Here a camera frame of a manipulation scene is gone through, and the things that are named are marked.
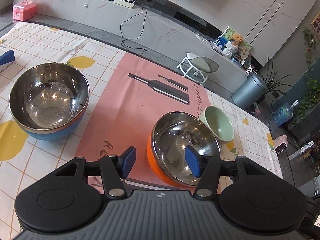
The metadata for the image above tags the white round stool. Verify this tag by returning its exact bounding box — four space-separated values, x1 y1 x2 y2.
177 52 219 85

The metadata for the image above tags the orange steel bowl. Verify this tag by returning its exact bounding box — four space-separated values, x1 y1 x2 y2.
147 112 220 188

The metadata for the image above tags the black power cable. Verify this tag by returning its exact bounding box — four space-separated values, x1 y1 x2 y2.
119 0 151 53

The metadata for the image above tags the pink placemat with print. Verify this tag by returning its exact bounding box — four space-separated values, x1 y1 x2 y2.
75 53 210 189

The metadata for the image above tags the pink storage box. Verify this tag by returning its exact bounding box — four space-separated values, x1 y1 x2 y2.
12 0 37 21

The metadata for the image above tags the blue steel bowl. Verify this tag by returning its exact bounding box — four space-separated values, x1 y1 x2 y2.
9 62 89 141

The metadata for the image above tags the potted green plant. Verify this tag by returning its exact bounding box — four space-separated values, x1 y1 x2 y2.
257 56 293 103

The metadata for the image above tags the grey metal trash can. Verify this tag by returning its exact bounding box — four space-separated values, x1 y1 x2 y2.
231 73 268 109

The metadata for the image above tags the blue water jug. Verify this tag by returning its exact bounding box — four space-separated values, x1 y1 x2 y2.
272 100 298 127

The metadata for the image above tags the teddy bear toy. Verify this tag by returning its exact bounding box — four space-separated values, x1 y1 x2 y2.
222 33 245 59

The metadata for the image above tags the green ceramic bowl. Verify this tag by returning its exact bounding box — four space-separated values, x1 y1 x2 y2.
199 106 235 144

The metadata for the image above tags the lemon checkered tablecloth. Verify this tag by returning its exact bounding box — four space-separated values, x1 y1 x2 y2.
1 22 281 239

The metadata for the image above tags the blue white box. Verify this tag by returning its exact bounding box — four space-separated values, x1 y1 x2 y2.
0 44 15 67

